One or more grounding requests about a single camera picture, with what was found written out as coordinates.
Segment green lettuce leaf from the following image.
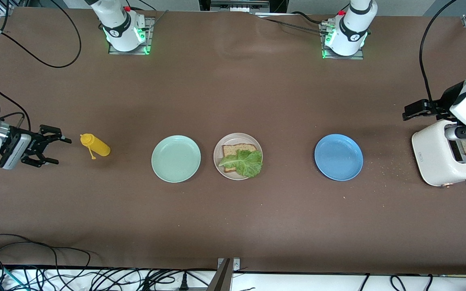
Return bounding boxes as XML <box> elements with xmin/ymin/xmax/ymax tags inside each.
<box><xmin>218</xmin><ymin>150</ymin><xmax>264</xmax><ymax>178</ymax></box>

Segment blue plate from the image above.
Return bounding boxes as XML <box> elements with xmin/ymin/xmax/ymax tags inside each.
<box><xmin>314</xmin><ymin>134</ymin><xmax>364</xmax><ymax>181</ymax></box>

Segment mint green plate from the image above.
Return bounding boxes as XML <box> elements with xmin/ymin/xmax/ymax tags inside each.
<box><xmin>151</xmin><ymin>135</ymin><xmax>201</xmax><ymax>183</ymax></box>

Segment beige plate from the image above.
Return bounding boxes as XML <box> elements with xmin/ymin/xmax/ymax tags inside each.
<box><xmin>213</xmin><ymin>132</ymin><xmax>264</xmax><ymax>181</ymax></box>

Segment white toaster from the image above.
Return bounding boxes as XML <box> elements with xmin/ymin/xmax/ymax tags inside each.
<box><xmin>411</xmin><ymin>119</ymin><xmax>466</xmax><ymax>189</ymax></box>

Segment yellow mustard squeeze bottle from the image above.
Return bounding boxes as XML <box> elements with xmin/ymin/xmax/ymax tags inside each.
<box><xmin>80</xmin><ymin>133</ymin><xmax>111</xmax><ymax>160</ymax></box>

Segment brown table cover sheet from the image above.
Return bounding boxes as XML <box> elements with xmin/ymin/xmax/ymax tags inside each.
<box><xmin>0</xmin><ymin>7</ymin><xmax>466</xmax><ymax>275</ymax></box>

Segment black equipment box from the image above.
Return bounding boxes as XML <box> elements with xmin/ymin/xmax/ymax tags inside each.
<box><xmin>199</xmin><ymin>0</ymin><xmax>288</xmax><ymax>13</ymax></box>

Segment dark metal bar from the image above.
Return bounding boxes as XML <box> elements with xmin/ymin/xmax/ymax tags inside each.
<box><xmin>207</xmin><ymin>259</ymin><xmax>233</xmax><ymax>291</ymax></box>

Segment long black looped cable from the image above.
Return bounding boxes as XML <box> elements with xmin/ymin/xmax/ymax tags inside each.
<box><xmin>0</xmin><ymin>234</ymin><xmax>92</xmax><ymax>269</ymax></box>

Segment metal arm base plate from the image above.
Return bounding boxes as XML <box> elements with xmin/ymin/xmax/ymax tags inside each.
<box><xmin>108</xmin><ymin>17</ymin><xmax>155</xmax><ymax>55</ymax></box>
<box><xmin>319</xmin><ymin>22</ymin><xmax>365</xmax><ymax>60</ymax></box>

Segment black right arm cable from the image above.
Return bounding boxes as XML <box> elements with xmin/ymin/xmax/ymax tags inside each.
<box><xmin>0</xmin><ymin>0</ymin><xmax>82</xmax><ymax>134</ymax></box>

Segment tangled black cables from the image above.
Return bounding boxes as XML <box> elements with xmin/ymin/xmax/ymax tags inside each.
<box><xmin>0</xmin><ymin>242</ymin><xmax>217</xmax><ymax>291</ymax></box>

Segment black base cable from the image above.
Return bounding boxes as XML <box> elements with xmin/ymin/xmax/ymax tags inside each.
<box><xmin>257</xmin><ymin>11</ymin><xmax>330</xmax><ymax>35</ymax></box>

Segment grey metal bracket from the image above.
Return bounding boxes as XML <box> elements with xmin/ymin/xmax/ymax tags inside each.
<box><xmin>217</xmin><ymin>257</ymin><xmax>241</xmax><ymax>272</ymax></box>

